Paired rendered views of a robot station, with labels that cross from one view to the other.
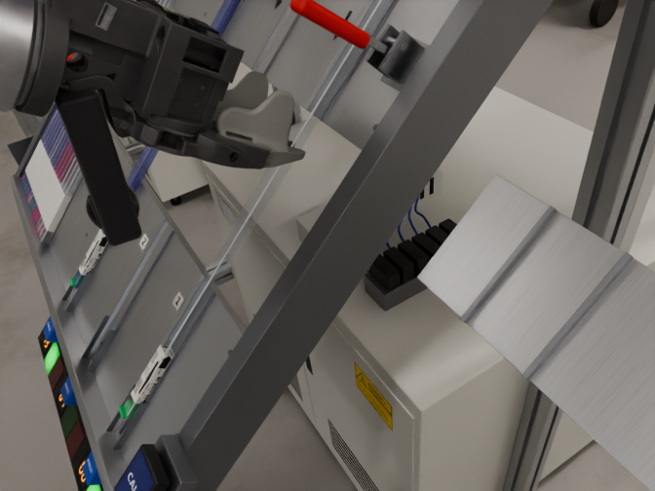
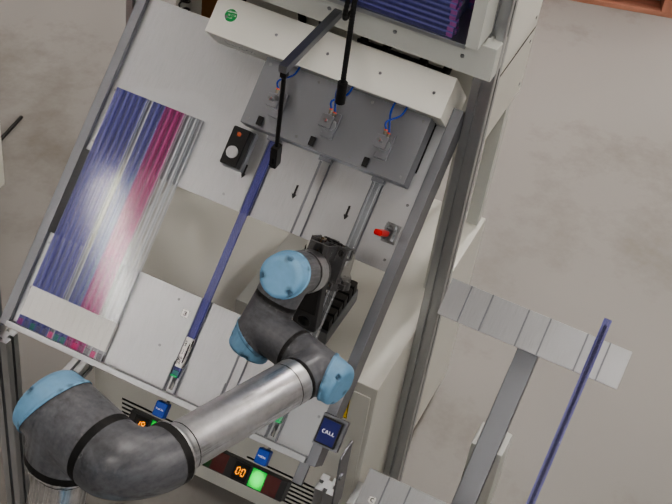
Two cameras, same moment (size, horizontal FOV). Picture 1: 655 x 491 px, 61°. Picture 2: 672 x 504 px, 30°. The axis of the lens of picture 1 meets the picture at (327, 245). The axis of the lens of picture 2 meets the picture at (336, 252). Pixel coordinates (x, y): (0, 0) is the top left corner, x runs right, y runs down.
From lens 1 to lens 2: 1.99 m
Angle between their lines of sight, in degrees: 32
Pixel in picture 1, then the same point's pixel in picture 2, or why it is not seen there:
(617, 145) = (450, 235)
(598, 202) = (444, 259)
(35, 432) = not seen: outside the picture
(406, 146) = (400, 266)
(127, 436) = (280, 433)
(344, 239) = (383, 306)
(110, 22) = (331, 254)
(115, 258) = (208, 351)
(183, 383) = not seen: hidden behind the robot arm
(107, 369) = not seen: hidden behind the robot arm
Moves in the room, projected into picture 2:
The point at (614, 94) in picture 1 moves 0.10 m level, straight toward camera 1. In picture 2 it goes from (447, 216) to (455, 250)
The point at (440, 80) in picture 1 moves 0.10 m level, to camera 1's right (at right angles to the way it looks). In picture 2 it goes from (410, 241) to (450, 223)
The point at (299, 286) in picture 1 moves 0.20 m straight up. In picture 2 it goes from (372, 330) to (388, 250)
